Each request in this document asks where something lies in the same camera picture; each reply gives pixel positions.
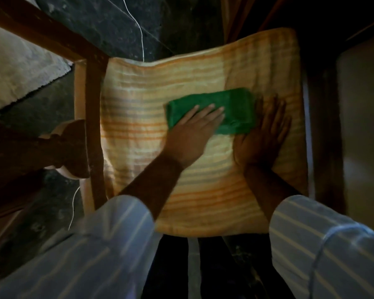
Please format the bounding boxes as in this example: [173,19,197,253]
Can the person's right hand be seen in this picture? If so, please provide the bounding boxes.
[233,94,292,172]

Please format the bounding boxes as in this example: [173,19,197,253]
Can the person's left hand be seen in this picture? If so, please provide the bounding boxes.
[164,103,226,169]

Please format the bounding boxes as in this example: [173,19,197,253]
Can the green cloth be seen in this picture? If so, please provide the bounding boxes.
[165,87,258,136]

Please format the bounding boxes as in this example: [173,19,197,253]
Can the person's right forearm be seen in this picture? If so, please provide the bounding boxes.
[242,165,302,223]

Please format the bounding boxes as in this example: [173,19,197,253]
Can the person's left forearm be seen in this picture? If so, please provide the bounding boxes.
[118,152,185,222]

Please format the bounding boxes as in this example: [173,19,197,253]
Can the orange striped towel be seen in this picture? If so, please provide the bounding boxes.
[100,27,309,238]

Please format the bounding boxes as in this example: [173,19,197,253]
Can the brown and white clothes iron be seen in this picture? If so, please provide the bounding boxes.
[37,119,91,180]

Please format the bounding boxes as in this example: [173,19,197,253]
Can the dark trousers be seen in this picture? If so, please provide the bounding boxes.
[141,234,297,299]

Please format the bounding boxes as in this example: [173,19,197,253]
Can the white striped shirt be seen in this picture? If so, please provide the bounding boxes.
[0,195,374,299]

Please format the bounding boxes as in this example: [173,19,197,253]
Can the white fluffy rug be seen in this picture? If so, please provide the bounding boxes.
[0,21,73,114]

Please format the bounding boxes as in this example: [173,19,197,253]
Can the dark wooden furniture frame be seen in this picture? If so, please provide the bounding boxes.
[301,56,348,215]

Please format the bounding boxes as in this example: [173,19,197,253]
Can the white thin cable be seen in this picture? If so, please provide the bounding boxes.
[120,0,145,62]
[68,185,81,231]

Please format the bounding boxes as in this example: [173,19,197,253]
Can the brown wooden table frame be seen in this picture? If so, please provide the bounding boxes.
[0,0,110,215]

